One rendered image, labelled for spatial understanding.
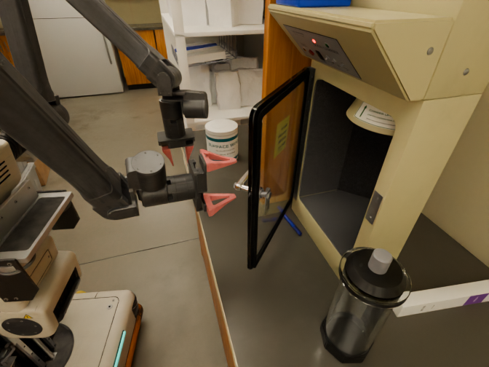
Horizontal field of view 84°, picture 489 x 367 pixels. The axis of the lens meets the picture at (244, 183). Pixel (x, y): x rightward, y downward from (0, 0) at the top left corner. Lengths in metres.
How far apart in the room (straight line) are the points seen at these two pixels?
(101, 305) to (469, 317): 1.43
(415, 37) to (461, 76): 0.11
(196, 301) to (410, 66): 1.63
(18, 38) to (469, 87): 0.93
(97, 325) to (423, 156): 1.43
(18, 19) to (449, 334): 1.20
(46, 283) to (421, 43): 1.07
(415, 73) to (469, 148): 0.56
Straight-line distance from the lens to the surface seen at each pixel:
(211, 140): 1.08
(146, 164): 0.52
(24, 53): 0.92
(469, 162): 0.97
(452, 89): 0.50
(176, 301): 1.83
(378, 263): 0.47
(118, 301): 1.59
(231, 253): 0.78
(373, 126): 0.58
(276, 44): 0.72
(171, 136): 0.79
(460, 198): 1.01
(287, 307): 0.70
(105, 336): 1.52
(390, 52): 0.39
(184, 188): 0.57
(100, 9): 0.81
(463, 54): 0.48
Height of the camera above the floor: 1.54
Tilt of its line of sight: 36 degrees down
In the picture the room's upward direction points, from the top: straight up
